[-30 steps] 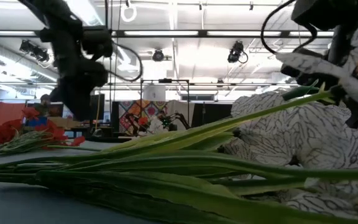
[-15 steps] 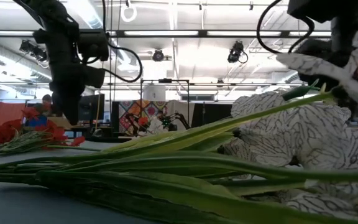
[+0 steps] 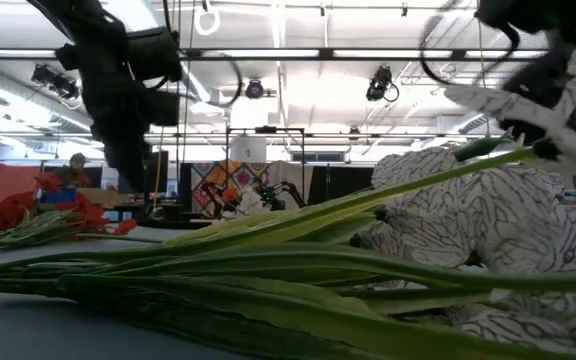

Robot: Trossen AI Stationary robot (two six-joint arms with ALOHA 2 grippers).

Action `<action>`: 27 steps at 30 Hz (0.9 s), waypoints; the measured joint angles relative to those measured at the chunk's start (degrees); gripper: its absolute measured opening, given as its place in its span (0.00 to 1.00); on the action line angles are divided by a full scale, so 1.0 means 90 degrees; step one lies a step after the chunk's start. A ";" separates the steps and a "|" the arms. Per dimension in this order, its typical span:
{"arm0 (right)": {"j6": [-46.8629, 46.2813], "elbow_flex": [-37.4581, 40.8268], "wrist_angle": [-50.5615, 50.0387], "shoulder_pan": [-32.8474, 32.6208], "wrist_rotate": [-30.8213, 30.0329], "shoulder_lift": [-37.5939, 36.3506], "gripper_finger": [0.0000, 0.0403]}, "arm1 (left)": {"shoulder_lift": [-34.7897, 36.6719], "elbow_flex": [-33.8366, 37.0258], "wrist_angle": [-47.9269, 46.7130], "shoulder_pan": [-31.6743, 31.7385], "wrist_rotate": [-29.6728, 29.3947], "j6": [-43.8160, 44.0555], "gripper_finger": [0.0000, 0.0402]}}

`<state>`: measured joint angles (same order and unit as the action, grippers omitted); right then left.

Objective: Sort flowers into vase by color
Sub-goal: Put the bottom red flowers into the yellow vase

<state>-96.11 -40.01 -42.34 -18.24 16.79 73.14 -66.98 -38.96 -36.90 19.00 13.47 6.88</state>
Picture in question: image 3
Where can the blue table mat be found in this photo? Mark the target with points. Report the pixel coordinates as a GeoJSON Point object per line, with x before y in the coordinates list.
{"type": "Point", "coordinates": [18, 330]}

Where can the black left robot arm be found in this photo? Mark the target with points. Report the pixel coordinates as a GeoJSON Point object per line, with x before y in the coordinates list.
{"type": "Point", "coordinates": [83, 20]}

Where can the blue box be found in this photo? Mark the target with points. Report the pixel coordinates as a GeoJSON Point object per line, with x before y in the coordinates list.
{"type": "Point", "coordinates": [58, 195]}

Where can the person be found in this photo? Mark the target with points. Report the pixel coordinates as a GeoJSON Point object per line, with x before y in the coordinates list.
{"type": "Point", "coordinates": [77, 161]}

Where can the black metal stand frame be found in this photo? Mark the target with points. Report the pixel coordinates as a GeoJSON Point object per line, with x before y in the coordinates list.
{"type": "Point", "coordinates": [265, 129]}

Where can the white artificial flower spray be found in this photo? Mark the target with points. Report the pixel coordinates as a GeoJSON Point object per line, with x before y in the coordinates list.
{"type": "Point", "coordinates": [493, 215]}

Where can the orange cloth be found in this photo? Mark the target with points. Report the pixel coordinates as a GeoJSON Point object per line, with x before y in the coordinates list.
{"type": "Point", "coordinates": [8, 180]}

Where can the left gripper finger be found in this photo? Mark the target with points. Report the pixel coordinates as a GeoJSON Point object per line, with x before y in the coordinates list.
{"type": "Point", "coordinates": [128, 167]}

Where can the round black ceiling camera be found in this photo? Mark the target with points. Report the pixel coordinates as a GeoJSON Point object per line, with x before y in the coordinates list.
{"type": "Point", "coordinates": [254, 90]}

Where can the black ceiling spotlight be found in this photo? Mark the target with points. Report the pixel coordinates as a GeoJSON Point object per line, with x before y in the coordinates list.
{"type": "Point", "coordinates": [55, 82]}

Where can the colourful patchwork quilt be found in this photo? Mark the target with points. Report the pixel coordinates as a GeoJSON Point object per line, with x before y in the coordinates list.
{"type": "Point", "coordinates": [240, 175]}

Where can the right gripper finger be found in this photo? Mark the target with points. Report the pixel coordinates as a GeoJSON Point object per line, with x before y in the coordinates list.
{"type": "Point", "coordinates": [543, 80]}

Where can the magenta tulip green stem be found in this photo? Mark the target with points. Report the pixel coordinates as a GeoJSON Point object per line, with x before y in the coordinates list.
{"type": "Point", "coordinates": [268, 320]}

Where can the background black robot arm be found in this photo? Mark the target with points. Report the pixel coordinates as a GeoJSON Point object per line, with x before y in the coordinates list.
{"type": "Point", "coordinates": [290, 189]}
{"type": "Point", "coordinates": [213, 192]}

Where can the large black computer monitor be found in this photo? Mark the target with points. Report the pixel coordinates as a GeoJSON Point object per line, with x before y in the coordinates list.
{"type": "Point", "coordinates": [160, 170]}

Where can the small black monitor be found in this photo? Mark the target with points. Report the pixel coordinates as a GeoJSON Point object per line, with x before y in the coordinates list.
{"type": "Point", "coordinates": [96, 177]}

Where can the black partition screen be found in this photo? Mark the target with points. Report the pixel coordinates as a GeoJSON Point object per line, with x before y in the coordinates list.
{"type": "Point", "coordinates": [343, 182]}

